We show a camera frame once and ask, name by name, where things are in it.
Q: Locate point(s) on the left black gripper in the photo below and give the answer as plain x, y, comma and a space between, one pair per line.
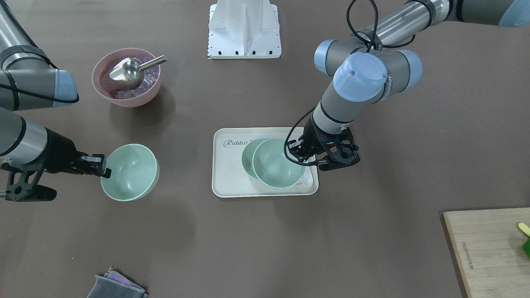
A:
313, 135

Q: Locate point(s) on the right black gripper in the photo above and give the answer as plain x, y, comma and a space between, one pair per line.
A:
59, 155

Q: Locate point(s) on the green bowl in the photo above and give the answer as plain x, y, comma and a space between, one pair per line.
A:
135, 172
272, 167
247, 156

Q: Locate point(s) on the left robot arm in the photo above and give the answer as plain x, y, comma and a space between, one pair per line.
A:
371, 65

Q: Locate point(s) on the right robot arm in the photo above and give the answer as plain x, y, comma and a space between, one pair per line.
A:
29, 80

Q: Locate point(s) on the white ceramic spoon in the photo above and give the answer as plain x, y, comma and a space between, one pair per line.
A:
307, 177

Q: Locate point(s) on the green bowl on tray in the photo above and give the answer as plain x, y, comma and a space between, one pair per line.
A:
247, 156

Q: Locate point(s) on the cream rabbit tray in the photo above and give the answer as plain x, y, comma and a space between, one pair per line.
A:
229, 179

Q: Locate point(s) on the pink bowl with ice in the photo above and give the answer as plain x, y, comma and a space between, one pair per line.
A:
134, 98

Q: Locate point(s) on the metal ice scoop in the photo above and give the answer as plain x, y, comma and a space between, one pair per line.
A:
129, 73

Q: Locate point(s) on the grey cleaning cloth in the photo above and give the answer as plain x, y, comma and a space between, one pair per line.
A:
105, 287

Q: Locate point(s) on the wooden cutting board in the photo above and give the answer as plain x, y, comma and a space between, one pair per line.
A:
489, 250

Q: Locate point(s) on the yellow plastic knife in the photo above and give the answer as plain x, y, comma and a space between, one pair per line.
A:
524, 228

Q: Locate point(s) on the green lime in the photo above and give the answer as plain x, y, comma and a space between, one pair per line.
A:
526, 248

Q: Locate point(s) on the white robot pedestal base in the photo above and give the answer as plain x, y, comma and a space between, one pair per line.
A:
243, 29

